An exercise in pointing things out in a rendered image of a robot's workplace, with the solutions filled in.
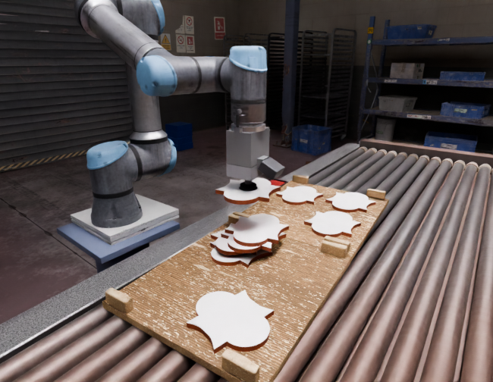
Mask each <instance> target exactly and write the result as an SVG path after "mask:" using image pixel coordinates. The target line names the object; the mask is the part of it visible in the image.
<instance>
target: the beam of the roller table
mask: <svg viewBox="0 0 493 382"><path fill-rule="evenodd" d="M359 147H360V144H355V143H347V144H345V145H343V146H341V147H339V148H337V149H335V150H334V151H332V152H329V153H328V154H326V155H323V156H322V157H320V158H318V159H316V160H315V161H312V162H310V163H308V164H306V165H304V166H302V167H301V168H299V169H297V170H295V171H293V172H291V173H289V174H287V175H286V176H284V177H282V178H280V179H279V180H286V181H288V182H290V181H291V180H293V175H302V176H307V177H309V178H311V177H313V176H315V175H317V174H318V173H320V172H321V171H323V170H324V169H326V168H328V167H330V166H332V165H333V164H335V163H336V162H338V161H340V160H341V159H343V158H345V157H347V156H348V155H350V154H351V153H353V152H355V151H356V150H357V149H358V148H359ZM257 202H258V201H257ZM254 204H256V202H254V203H252V204H248V205H236V204H230V205H228V206H226V207H224V208H222V209H220V210H218V211H217V212H215V213H213V214H211V215H209V216H207V217H205V218H203V219H201V220H199V221H197V222H196V223H194V224H191V225H190V226H188V227H185V228H184V229H183V230H180V231H178V232H176V233H174V234H172V235H170V236H168V237H166V238H165V239H163V240H161V241H159V242H157V243H155V244H153V245H151V246H149V247H148V248H146V249H144V250H142V251H140V252H138V253H136V254H134V255H132V256H131V257H129V258H126V259H125V260H123V261H120V262H118V263H117V264H115V265H113V266H111V267H110V268H107V269H105V270H104V271H101V272H99V273H98V274H96V275H94V276H92V277H90V278H88V279H86V280H84V281H82V282H80V283H78V284H77V285H75V286H73V287H71V288H69V289H67V290H65V291H63V292H62V293H59V294H58V295H56V296H53V297H52V298H50V299H47V300H46V301H44V302H42V303H40V304H38V305H36V306H34V307H32V308H30V309H28V310H27V311H25V312H23V313H21V314H19V315H17V316H15V317H13V318H11V319H10V320H8V321H6V322H4V323H2V324H0V364H1V363H2V362H4V361H6V360H8V359H9V358H11V357H12V356H14V355H16V354H18V353H19V352H21V351H23V350H24V349H26V348H27V347H29V346H31V345H33V344H34V343H36V342H38V341H39V340H41V339H42V338H44V337H46V336H48V335H49V334H51V333H53V332H54V331H56V330H57V329H59V328H61V327H63V326H65V325H66V324H68V323H69V322H71V321H73V320H74V319H76V318H78V317H80V316H81V315H83V314H84V313H86V312H88V311H89V310H91V309H92V308H95V307H96V306H97V305H99V304H101V303H102V301H104V300H105V299H106V298H105V291H107V290H108V289H110V288H114V289H116V290H118V291H119V290H121V289H123V288H124V287H126V286H127V285H129V284H130V283H132V282H134V281H135V280H137V279H138V278H140V277H142V276H143V275H144V274H146V273H148V272H149V271H151V270H152V269H154V268H156V267H157V266H159V265H160V264H162V263H163V262H165V261H167V260H169V259H170V258H171V257H173V256H174V255H176V254H178V253H179V252H181V251H182V250H184V249H186V248H187V247H188V246H190V245H192V244H194V243H195V242H196V241H198V240H200V239H202V238H203V237H204V236H206V235H207V234H209V233H211V232H212V231H213V230H215V229H217V228H219V227H220V226H221V225H223V224H225V223H227V222H228V216H229V215H230V214H233V212H236V211H237V212H240V213H241V212H243V211H245V210H246V209H248V208H249V207H250V206H252V205H254Z"/></svg>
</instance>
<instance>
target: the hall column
mask: <svg viewBox="0 0 493 382"><path fill-rule="evenodd" d="M299 16H300V0H286V10H285V31H284V73H283V93H282V114H281V116H282V122H283V125H282V130H281V142H278V141H277V142H276V143H275V144H273V146H277V147H281V148H286V149H288V148H290V147H291V146H292V138H291V137H292V128H293V126H294V108H295V92H296V77H297V46H298V31H299Z"/></svg>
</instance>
